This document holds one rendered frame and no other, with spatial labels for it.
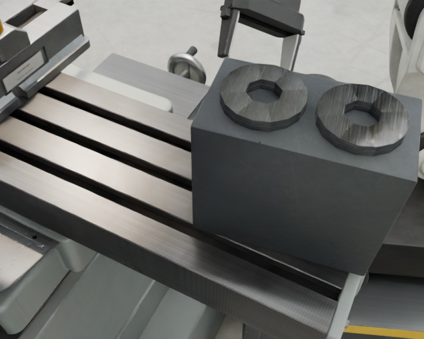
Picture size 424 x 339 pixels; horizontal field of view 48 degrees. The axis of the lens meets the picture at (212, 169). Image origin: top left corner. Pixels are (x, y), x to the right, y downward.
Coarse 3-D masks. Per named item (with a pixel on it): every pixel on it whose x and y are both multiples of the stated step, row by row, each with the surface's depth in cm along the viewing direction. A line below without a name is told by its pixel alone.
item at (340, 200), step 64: (256, 64) 52; (192, 128) 47; (256, 128) 47; (320, 128) 47; (384, 128) 46; (192, 192) 56; (256, 192) 52; (320, 192) 48; (384, 192) 46; (320, 256) 57
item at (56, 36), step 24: (24, 0) 82; (48, 0) 83; (24, 24) 80; (48, 24) 78; (72, 24) 81; (24, 48) 74; (48, 48) 79; (72, 48) 83; (0, 72) 71; (24, 72) 76; (48, 72) 79; (0, 96) 73; (24, 96) 77; (0, 120) 73
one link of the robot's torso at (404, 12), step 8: (400, 0) 81; (408, 0) 78; (416, 0) 76; (400, 8) 82; (408, 8) 78; (416, 8) 77; (408, 16) 78; (416, 16) 77; (408, 24) 79; (416, 24) 78; (408, 32) 81
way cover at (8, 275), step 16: (0, 224) 70; (16, 224) 70; (0, 240) 68; (16, 240) 68; (32, 240) 68; (48, 240) 69; (0, 256) 65; (16, 256) 66; (32, 256) 66; (0, 272) 63; (16, 272) 63; (0, 288) 61
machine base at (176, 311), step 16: (160, 304) 131; (176, 304) 131; (192, 304) 131; (160, 320) 128; (176, 320) 128; (192, 320) 128; (208, 320) 133; (144, 336) 125; (160, 336) 125; (176, 336) 125; (192, 336) 127; (208, 336) 133
